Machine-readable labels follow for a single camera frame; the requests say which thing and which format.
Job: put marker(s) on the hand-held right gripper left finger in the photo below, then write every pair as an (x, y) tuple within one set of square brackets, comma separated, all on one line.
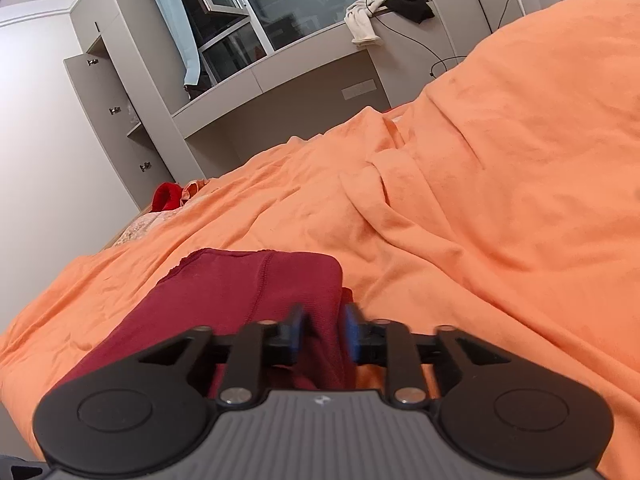
[(294, 337)]

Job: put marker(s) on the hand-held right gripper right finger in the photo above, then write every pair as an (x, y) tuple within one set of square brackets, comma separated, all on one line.
[(352, 335)]

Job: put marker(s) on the dark red shirt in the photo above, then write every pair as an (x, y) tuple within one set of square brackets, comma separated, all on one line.
[(240, 315)]

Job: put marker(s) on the orange blanket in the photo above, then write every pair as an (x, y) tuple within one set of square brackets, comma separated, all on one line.
[(400, 210)]

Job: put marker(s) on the floral bed sheet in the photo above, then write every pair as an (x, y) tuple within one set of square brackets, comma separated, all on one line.
[(150, 220)]

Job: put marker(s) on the bright red cloth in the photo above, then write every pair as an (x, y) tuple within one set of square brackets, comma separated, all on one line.
[(166, 197)]

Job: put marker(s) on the grey built-in cabinet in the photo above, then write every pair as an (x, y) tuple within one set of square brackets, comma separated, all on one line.
[(210, 85)]

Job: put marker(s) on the cream white garment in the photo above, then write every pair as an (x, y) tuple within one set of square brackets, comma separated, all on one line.
[(365, 12)]

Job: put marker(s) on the window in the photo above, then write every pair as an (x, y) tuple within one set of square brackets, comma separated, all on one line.
[(270, 10)]

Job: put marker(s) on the light blue curtain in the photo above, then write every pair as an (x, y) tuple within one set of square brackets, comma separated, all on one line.
[(175, 25)]

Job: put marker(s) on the black garment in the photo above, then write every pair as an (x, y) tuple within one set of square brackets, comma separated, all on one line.
[(412, 5)]

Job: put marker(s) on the white wall socket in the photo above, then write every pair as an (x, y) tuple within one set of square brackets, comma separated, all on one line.
[(359, 89)]

